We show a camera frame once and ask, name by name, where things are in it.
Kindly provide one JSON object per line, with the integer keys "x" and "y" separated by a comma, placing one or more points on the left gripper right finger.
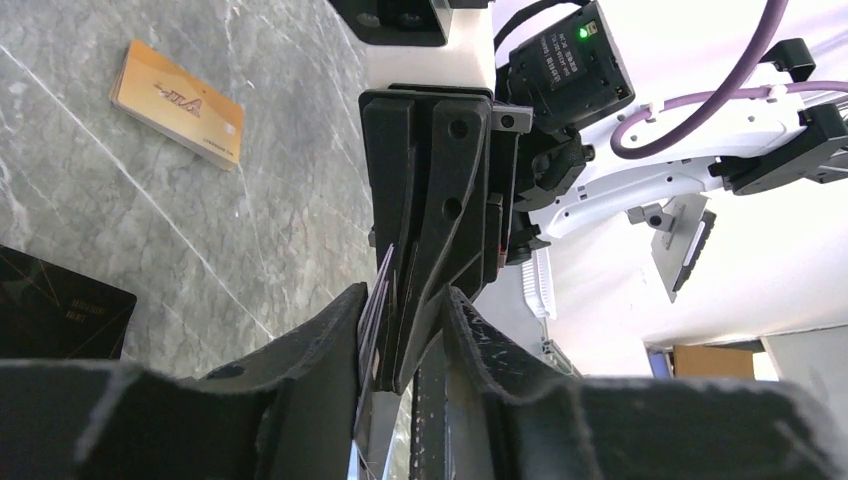
{"x": 512, "y": 416}

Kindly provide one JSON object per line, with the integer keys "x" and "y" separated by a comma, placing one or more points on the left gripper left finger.
{"x": 285, "y": 411}

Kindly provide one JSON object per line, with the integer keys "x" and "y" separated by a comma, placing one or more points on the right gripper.
{"x": 543, "y": 169}

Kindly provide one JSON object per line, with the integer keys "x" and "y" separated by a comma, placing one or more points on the black VIP credit card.
{"x": 369, "y": 322}

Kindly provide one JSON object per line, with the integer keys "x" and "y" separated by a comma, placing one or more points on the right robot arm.
{"x": 654, "y": 162}

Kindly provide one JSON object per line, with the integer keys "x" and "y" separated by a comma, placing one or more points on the black credit card stack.
{"x": 50, "y": 312}

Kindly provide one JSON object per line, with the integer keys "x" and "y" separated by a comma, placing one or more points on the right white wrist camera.
{"x": 423, "y": 43}

